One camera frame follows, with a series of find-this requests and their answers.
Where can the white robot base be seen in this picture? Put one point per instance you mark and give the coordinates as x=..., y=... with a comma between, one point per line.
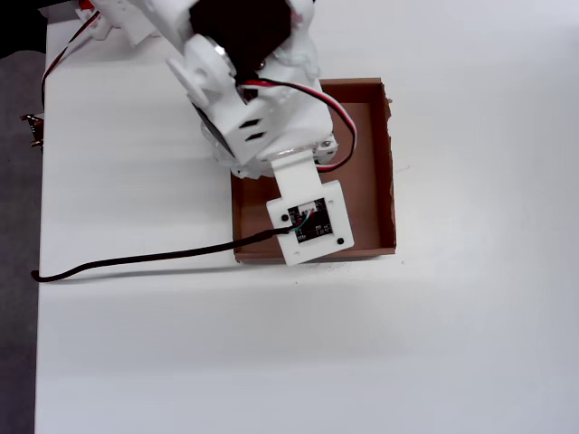
x=131, y=27

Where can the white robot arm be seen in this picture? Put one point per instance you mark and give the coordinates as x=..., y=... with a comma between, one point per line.
x=212, y=68

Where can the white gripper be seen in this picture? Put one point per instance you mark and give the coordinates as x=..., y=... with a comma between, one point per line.
x=327, y=151

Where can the metal table clamp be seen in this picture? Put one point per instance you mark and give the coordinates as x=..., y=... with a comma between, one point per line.
x=34, y=131

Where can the brown cardboard box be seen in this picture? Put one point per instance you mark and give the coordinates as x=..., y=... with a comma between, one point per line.
x=371, y=181

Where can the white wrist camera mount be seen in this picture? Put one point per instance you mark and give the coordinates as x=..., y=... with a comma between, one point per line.
x=307, y=181

